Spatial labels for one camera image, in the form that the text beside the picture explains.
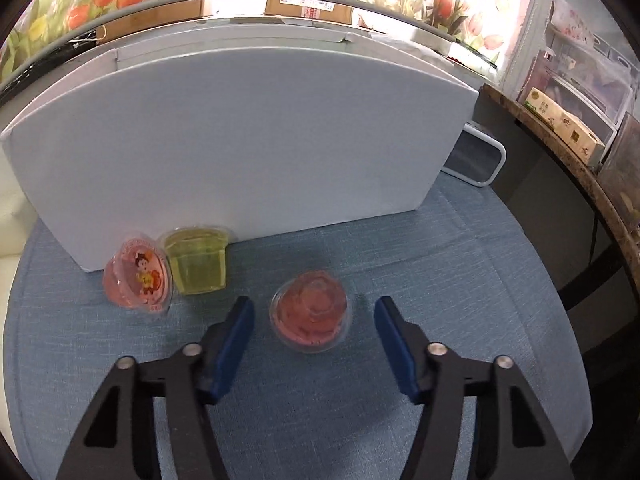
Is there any floral fabric pouch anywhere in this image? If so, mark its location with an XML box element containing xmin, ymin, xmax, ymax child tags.
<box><xmin>550</xmin><ymin>0</ymin><xmax>599</xmax><ymax>47</ymax></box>

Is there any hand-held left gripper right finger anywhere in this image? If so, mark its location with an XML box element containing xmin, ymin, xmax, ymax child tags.
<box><xmin>374</xmin><ymin>296</ymin><xmax>576</xmax><ymax>480</ymax></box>

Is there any yellow-green jelly cup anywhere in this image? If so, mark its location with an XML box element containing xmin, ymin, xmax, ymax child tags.
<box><xmin>162</xmin><ymin>225</ymin><xmax>237</xmax><ymax>296</ymax></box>

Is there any cream patterned tissue box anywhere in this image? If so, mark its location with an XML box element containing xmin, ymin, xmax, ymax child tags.
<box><xmin>519</xmin><ymin>87</ymin><xmax>607</xmax><ymax>167</ymax></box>

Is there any red jelly cup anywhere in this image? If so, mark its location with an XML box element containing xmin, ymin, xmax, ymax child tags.
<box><xmin>269</xmin><ymin>270</ymin><xmax>354</xmax><ymax>354</ymax></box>

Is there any white cardboard box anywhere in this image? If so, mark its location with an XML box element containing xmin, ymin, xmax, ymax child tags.
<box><xmin>0</xmin><ymin>24</ymin><xmax>480</xmax><ymax>273</ymax></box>

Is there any clear plastic drawer unit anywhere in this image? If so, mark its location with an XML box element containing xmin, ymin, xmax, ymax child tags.
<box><xmin>517</xmin><ymin>0</ymin><xmax>636</xmax><ymax>133</ymax></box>

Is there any labelled brown cardboard box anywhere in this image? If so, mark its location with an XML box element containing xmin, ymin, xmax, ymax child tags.
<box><xmin>265</xmin><ymin>0</ymin><xmax>352</xmax><ymax>25</ymax></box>

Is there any cream leather sofa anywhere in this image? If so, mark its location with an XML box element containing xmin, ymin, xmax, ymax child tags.
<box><xmin>0</xmin><ymin>175</ymin><xmax>32</xmax><ymax>261</ymax></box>

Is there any pink jelly cup cartoon lid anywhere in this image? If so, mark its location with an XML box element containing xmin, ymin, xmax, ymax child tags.
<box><xmin>102</xmin><ymin>232</ymin><xmax>174</xmax><ymax>314</ymax></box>

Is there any blue tablecloth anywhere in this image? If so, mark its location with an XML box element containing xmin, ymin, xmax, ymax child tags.
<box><xmin>7</xmin><ymin>175</ymin><xmax>593</xmax><ymax>480</ymax></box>

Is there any brown wooden side counter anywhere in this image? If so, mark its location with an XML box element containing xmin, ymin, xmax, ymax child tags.
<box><xmin>472</xmin><ymin>84</ymin><xmax>640</xmax><ymax>391</ymax></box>

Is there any black speaker white frame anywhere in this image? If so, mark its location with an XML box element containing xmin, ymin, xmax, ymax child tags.
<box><xmin>442</xmin><ymin>121</ymin><xmax>505</xmax><ymax>188</ymax></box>

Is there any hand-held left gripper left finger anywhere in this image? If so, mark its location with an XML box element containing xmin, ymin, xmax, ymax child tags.
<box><xmin>55</xmin><ymin>296</ymin><xmax>256</xmax><ymax>480</ymax></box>

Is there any clear plastic container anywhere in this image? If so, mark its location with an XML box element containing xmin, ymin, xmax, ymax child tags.
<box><xmin>600</xmin><ymin>112</ymin><xmax>640</xmax><ymax>211</ymax></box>

